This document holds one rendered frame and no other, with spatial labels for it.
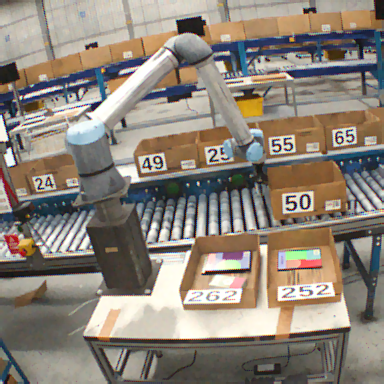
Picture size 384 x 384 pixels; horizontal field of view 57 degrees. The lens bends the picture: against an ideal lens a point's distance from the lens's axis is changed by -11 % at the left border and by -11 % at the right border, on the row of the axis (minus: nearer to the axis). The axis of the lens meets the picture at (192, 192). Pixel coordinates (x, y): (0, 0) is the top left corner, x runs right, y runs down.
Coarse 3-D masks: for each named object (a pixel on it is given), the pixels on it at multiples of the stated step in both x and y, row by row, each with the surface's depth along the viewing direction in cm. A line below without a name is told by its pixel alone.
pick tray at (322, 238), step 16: (272, 240) 169; (288, 240) 167; (304, 240) 166; (320, 240) 165; (272, 256) 166; (336, 256) 143; (272, 272) 156; (288, 272) 154; (304, 272) 151; (320, 272) 149; (336, 272) 143; (272, 288) 134; (336, 288) 129; (272, 304) 137; (288, 304) 136; (304, 304) 135
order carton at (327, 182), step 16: (272, 176) 216; (288, 176) 215; (304, 176) 214; (320, 176) 213; (336, 176) 204; (272, 192) 189; (288, 192) 188; (320, 192) 186; (336, 192) 186; (272, 208) 194; (320, 208) 190
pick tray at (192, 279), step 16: (208, 240) 175; (224, 240) 174; (240, 240) 172; (256, 240) 170; (192, 256) 166; (256, 256) 153; (192, 272) 163; (256, 272) 147; (192, 288) 157; (208, 288) 155; (256, 288) 144; (192, 304) 144; (208, 304) 142; (224, 304) 141; (240, 304) 140
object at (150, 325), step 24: (264, 264) 164; (168, 288) 161; (264, 288) 149; (96, 312) 152; (120, 312) 150; (144, 312) 148; (168, 312) 146; (192, 312) 144; (216, 312) 142; (240, 312) 139; (264, 312) 136; (288, 312) 134; (312, 312) 131; (336, 312) 128; (96, 336) 139; (120, 336) 137; (144, 336) 136; (168, 336) 134; (192, 336) 132; (216, 336) 130; (240, 336) 128; (264, 336) 126
